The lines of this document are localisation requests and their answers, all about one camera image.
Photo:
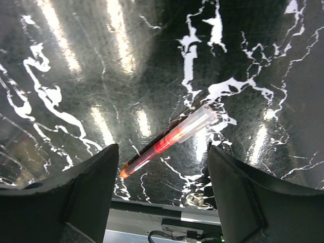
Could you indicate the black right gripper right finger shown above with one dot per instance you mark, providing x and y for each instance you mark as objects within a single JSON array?
[{"x": 254, "y": 206}]

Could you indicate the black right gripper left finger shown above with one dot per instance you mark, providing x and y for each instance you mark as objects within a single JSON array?
[{"x": 72, "y": 206}]

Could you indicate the red gel pen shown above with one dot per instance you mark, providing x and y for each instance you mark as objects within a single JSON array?
[{"x": 189, "y": 126}]

